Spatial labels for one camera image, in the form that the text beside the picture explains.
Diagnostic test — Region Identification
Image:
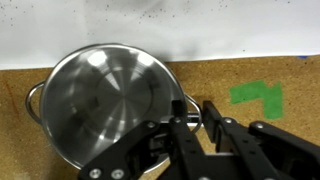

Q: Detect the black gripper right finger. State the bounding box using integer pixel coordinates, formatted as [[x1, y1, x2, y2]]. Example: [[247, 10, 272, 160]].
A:
[[202, 101, 280, 180]]

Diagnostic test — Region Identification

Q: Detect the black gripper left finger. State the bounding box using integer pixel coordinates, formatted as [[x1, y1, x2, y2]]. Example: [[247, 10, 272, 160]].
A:
[[168, 100, 217, 180]]

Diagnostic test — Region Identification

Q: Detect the small silver pot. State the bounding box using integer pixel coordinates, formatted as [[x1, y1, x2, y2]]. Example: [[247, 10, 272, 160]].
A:
[[25, 43, 201, 169]]

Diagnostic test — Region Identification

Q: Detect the green tape mark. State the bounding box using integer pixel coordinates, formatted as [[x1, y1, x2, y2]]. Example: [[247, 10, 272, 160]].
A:
[[229, 80, 284, 120]]

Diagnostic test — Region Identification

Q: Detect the white cloth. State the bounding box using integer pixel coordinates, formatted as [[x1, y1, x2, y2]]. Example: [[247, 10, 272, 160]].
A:
[[0, 0, 320, 70]]

